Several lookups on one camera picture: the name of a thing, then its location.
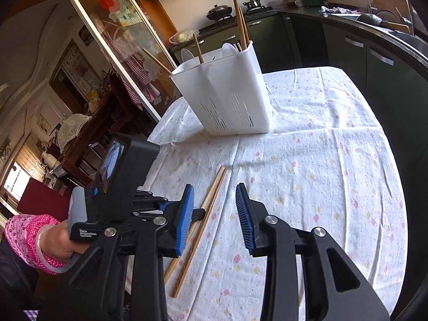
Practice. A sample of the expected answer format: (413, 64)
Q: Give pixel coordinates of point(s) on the white kettle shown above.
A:
(50, 162)

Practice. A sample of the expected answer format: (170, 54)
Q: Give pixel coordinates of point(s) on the wooden dining table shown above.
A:
(100, 127)

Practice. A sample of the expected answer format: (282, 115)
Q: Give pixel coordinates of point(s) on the tall chrome faucet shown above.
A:
(410, 15)

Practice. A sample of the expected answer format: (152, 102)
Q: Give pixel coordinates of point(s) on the lace food cover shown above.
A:
(73, 127)

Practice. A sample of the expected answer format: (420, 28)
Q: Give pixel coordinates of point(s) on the black kitchen countertop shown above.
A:
(351, 23)

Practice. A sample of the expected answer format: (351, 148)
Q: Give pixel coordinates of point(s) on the person's left hand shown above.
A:
(58, 244)

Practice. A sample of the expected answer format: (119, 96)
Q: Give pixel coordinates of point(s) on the black pan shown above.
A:
(369, 18)

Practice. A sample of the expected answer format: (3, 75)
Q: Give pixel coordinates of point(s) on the white floral tablecloth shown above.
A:
(317, 174)

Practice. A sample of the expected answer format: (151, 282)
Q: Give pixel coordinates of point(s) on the red checkered apron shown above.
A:
(140, 70)

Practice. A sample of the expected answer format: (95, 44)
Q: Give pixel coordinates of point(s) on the gas stove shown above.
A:
(264, 9)

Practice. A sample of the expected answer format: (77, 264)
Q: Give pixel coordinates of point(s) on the white plastic spoon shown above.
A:
(186, 55)
(229, 48)

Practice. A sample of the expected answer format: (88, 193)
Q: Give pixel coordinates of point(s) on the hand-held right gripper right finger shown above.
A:
(244, 220)

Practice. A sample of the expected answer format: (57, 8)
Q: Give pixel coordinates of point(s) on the calligraphy wall poster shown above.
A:
(75, 70)

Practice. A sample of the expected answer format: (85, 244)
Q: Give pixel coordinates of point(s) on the red chair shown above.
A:
(43, 197)

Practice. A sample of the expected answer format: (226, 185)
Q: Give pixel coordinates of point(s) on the black wok with lid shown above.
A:
(219, 10)

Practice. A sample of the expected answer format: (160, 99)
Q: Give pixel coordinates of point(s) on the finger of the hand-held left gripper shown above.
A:
(199, 214)
(150, 200)

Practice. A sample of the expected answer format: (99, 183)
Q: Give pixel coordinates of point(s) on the dark framed picture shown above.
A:
(86, 35)

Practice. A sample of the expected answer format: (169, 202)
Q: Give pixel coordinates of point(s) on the white plastic utensil holder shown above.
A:
(227, 90)

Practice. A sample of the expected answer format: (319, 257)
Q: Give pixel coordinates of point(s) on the steel sink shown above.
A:
(411, 40)

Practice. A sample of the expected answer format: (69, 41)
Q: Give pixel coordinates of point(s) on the yellow jar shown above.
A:
(93, 98)

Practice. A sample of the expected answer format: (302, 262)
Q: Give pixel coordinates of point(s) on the checked purple clothing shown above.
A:
(31, 316)

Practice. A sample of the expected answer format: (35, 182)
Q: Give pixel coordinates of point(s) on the small lidded pot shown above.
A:
(254, 3)

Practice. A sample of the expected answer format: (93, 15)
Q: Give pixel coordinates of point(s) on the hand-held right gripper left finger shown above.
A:
(185, 220)

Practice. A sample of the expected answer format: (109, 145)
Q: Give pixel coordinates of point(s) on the potted plant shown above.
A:
(107, 78)

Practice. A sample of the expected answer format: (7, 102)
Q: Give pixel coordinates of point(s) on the green condiment tray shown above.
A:
(314, 2)

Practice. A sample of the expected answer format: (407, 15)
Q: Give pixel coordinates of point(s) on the flower print sliding glass door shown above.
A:
(110, 23)

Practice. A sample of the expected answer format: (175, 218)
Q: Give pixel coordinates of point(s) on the crumpled dishcloth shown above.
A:
(337, 10)

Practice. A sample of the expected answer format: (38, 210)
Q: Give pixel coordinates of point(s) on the green base cabinet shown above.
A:
(267, 40)
(334, 46)

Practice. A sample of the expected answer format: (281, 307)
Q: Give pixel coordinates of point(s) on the white plastic bag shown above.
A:
(182, 36)

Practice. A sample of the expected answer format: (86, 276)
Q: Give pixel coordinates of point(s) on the person's left forearm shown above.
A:
(23, 230)

